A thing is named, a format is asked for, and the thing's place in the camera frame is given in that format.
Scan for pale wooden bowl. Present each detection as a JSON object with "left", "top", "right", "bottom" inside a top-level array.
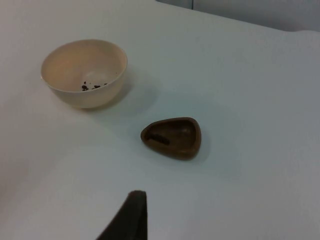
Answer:
[{"left": 40, "top": 39, "right": 129, "bottom": 109}]

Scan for dark wooden cup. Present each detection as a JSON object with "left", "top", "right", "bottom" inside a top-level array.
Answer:
[{"left": 140, "top": 116, "right": 203, "bottom": 161}]

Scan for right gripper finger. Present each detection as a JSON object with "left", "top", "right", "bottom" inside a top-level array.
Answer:
[{"left": 94, "top": 190, "right": 150, "bottom": 240}]

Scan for coffee beans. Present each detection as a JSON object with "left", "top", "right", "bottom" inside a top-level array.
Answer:
[{"left": 80, "top": 80, "right": 109, "bottom": 92}]

